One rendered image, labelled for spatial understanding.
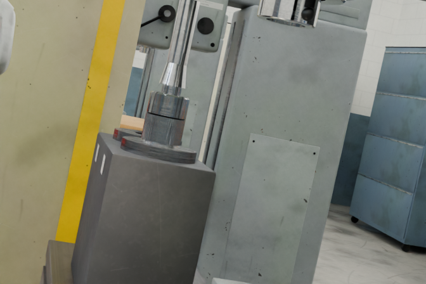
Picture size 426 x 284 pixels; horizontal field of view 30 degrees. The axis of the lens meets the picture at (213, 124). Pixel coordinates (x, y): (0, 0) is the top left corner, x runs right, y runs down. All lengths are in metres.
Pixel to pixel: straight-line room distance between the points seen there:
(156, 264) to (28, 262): 1.53
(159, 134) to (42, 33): 1.45
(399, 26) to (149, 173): 9.75
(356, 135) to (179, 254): 9.60
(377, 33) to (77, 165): 8.40
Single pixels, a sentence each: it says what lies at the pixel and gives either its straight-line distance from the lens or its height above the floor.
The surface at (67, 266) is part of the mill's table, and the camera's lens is 1.11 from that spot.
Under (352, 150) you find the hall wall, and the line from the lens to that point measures 10.47.
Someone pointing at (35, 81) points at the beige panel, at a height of 1.12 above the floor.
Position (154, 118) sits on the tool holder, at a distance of 0.91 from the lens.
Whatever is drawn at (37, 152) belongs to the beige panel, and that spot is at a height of 0.92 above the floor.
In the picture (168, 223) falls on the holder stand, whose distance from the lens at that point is 0.89.
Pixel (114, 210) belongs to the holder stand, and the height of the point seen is 1.06.
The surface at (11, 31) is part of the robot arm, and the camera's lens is 1.28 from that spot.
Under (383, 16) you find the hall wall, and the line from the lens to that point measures 10.56.
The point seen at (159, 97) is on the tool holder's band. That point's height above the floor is 1.19.
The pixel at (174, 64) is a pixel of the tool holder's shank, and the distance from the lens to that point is 0.92.
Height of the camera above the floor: 1.22
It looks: 3 degrees down
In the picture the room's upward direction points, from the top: 12 degrees clockwise
